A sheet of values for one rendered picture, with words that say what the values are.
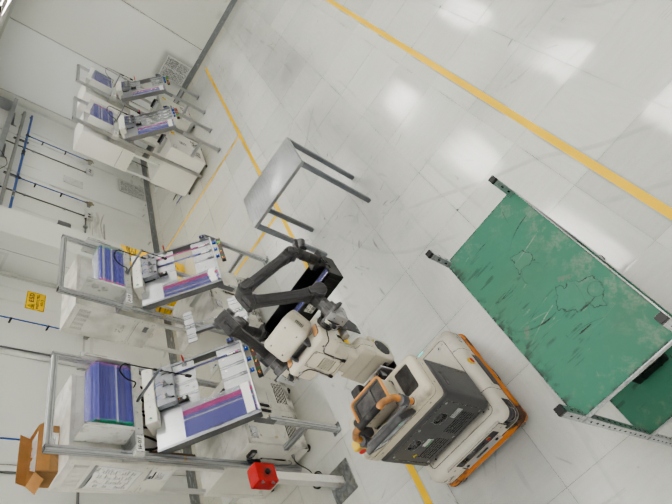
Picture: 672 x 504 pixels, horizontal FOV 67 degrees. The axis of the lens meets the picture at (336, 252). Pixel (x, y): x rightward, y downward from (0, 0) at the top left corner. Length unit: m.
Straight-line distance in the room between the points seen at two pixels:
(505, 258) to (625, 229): 1.07
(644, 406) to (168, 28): 9.54
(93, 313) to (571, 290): 3.78
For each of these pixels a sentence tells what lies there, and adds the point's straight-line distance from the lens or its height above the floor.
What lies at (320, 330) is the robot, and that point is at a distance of 2.50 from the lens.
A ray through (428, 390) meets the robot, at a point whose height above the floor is 0.80.
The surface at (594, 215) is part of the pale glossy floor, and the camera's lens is 3.28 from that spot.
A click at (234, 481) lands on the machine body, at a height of 0.47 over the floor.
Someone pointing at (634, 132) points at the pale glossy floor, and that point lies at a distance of 3.43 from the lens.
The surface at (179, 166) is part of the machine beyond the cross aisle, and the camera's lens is 7.94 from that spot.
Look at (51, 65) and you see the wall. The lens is 10.71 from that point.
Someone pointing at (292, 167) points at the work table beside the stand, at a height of 0.80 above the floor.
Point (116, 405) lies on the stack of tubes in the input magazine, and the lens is 3.80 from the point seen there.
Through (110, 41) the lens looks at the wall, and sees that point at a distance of 10.54.
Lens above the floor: 2.77
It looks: 37 degrees down
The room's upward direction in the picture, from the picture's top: 66 degrees counter-clockwise
